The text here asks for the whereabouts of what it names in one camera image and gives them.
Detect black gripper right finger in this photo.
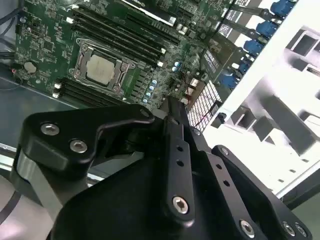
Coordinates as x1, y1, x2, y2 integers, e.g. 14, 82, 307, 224
174, 99, 313, 240

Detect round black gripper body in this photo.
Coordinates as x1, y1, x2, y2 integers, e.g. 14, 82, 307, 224
51, 154, 238, 240

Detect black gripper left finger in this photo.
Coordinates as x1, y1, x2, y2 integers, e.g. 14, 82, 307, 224
11, 96, 198, 227

